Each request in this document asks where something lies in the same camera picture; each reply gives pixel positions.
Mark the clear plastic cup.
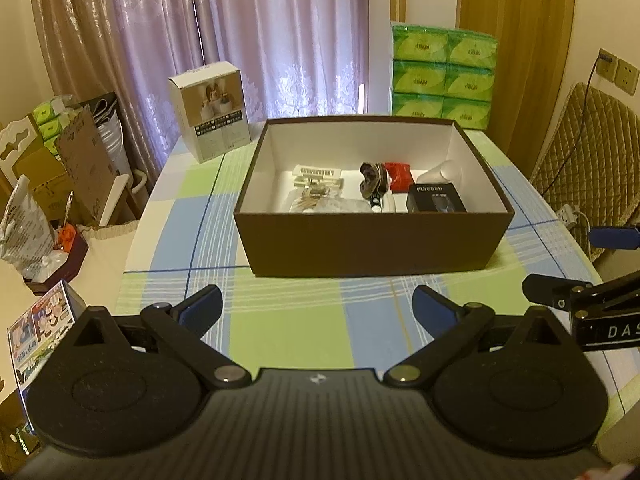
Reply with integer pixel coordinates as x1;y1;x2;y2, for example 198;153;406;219
416;159;462;186

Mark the red candy wrapper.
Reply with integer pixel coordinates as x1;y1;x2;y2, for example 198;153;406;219
384;162;414;193

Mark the bag of dental floss picks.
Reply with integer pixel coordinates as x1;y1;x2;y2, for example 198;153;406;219
314;197;382;214

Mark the bag of cotton swabs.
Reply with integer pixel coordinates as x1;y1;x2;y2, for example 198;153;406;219
288;195;344;214

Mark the cream hair claw clip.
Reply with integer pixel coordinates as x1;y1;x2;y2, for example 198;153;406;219
292;165;343;196

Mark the white electric toothbrush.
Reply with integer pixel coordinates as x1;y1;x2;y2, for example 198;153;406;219
383;193;396;212

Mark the white power strip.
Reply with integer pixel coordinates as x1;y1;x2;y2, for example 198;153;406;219
555;204;590;230

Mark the quilted brown chair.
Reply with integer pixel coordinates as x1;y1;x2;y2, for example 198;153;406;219
532;82;639;261

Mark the checked tablecloth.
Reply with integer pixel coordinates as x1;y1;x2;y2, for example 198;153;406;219
115;131;599;373

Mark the brown cardboard storage box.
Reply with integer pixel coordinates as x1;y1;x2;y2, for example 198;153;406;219
233;115;514;278

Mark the black Flyco box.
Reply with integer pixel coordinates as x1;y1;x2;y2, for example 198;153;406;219
406;183;466;214

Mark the blue printed book box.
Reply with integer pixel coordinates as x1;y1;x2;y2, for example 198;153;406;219
6;281;86;394

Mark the crumpled silver plastic bag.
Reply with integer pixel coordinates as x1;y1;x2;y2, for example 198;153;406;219
1;176;67;283

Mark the brown cardboard carton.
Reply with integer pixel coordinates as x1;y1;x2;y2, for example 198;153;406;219
1;108;127;226

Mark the white product box with photo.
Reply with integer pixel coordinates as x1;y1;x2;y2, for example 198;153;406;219
168;61;250;162

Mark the green tissue pack bundle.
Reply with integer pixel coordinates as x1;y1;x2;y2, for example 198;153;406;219
390;23;498;130

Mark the purple curtain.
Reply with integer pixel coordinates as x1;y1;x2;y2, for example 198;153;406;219
32;0;369;180

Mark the wall power socket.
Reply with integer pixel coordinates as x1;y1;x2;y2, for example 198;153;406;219
596;49;639;96

